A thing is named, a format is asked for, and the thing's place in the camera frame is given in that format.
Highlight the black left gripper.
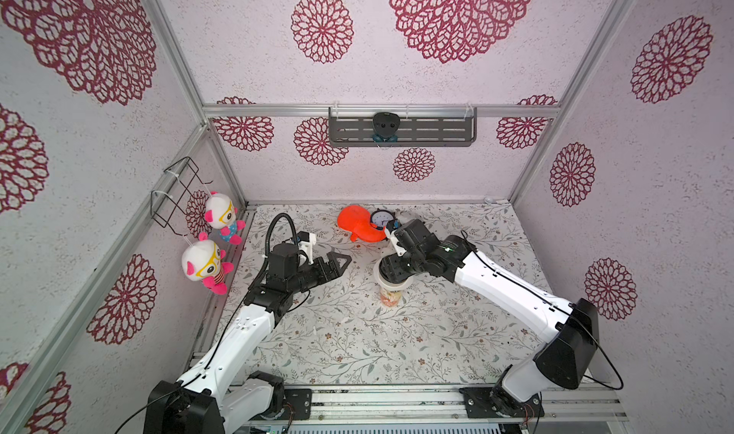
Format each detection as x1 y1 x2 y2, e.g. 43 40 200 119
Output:
289 250 351 294

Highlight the black cup lid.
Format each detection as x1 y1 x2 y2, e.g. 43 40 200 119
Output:
380 254 413 282

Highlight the paper milk tea cup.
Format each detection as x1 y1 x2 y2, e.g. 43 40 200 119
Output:
375 273 413 307

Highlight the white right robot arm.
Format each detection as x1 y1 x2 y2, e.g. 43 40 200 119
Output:
378 219 598 407

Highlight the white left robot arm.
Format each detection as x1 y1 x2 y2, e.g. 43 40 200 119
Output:
143 243 352 433

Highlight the orange plastic toy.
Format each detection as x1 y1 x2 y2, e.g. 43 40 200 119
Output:
338 205 386 243

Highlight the small round clock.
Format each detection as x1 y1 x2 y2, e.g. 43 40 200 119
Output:
370 210 396 231

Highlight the upper pink white doll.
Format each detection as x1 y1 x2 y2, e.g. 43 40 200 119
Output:
205 191 246 245

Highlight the pink white doll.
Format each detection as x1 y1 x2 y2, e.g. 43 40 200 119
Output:
205 191 246 245
181 232 234 296

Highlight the lower pink white doll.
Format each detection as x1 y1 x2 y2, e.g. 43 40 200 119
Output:
181 232 234 296

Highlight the black object on shelf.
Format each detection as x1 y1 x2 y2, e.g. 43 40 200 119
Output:
372 112 401 143

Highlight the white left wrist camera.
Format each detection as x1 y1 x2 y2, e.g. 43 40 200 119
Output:
296 231 317 265

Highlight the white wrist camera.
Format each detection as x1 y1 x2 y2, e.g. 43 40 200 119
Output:
384 219 401 240
296 231 317 265

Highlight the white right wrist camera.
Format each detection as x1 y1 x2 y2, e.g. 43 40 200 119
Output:
384 219 401 240

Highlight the grey metal wall shelf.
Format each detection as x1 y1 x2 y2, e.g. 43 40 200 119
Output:
327 106 477 148

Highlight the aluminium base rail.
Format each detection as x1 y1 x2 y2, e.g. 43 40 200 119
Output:
241 384 632 433

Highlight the black wire basket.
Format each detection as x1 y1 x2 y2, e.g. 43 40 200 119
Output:
149 156 212 238

